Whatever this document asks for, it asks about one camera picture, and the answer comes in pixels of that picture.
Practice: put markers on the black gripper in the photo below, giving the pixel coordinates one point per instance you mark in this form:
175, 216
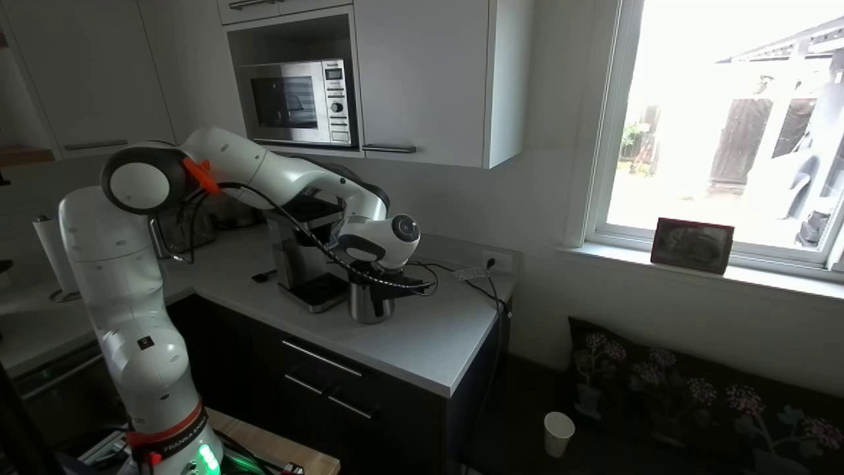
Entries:
397, 280

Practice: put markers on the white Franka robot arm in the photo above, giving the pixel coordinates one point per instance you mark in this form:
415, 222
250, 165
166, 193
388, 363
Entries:
133, 292

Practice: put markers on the black and steel coffee machine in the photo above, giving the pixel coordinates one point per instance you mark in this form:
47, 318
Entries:
303, 260

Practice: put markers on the small black countertop object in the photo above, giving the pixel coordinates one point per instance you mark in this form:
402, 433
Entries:
264, 275

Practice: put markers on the black drawer cabinet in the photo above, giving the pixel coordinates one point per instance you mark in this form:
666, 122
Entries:
264, 371

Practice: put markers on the dark countertop appliance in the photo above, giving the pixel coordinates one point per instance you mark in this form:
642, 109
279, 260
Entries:
232, 218

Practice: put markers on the wooden robot platform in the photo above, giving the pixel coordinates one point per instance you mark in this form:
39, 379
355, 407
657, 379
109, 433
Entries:
279, 445

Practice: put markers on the silver microwave oven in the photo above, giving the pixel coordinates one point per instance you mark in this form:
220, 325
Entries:
293, 102

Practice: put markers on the white paper cup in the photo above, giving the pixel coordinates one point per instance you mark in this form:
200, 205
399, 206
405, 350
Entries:
558, 436

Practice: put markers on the white microwave niche cabinet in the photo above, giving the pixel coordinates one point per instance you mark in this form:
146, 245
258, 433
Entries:
264, 18

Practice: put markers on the dark floral cushion bench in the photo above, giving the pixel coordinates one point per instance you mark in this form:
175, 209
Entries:
686, 404

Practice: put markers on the white wall outlet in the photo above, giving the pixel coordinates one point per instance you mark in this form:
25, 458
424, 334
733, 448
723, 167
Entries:
496, 262

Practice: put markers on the white wall cabinet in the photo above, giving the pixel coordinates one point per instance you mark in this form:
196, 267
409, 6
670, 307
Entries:
422, 81
87, 70

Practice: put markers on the white window frame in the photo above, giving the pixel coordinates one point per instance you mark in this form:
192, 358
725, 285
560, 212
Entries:
608, 134

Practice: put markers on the dark picture frame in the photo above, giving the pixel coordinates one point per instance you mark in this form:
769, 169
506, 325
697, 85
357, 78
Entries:
691, 246

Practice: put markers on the wooden wall shelf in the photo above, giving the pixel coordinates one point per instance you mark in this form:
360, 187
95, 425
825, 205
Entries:
21, 157

